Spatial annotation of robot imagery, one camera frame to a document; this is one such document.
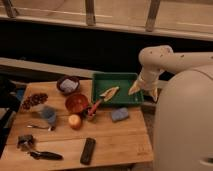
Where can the wooden cutting board table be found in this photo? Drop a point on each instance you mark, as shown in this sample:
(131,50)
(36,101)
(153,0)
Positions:
(118,143)

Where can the black handled utensil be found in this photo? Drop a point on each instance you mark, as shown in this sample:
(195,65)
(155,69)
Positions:
(45,155)

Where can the blue sponge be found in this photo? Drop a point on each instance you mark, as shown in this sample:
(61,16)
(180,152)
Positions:
(119,114)

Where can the yellow red apple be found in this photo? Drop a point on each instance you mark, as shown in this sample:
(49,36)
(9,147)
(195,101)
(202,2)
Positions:
(75,121)

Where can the red handled tool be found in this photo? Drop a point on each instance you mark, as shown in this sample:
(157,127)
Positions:
(91,112)

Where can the red bowl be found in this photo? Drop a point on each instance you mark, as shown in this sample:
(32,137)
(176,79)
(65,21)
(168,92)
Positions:
(76,103)

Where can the bunch of dark grapes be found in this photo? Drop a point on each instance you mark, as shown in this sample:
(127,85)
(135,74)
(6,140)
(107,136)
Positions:
(34,100)

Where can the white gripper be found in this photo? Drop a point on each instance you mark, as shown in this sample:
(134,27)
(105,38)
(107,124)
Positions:
(147,80)

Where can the blue brush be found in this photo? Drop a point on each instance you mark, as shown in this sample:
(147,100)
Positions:
(48,114)

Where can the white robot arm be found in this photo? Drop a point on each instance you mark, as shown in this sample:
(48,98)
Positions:
(181,84)

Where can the black remote control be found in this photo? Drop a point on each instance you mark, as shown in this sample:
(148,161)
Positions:
(88,150)

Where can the green plastic tray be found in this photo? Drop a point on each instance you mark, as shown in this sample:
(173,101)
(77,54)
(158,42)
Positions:
(121,82)

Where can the metal binder clip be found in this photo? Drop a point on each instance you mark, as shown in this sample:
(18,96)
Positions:
(26,142)

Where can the dark bowl with cloth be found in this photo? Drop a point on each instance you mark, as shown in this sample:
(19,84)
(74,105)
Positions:
(68,84)

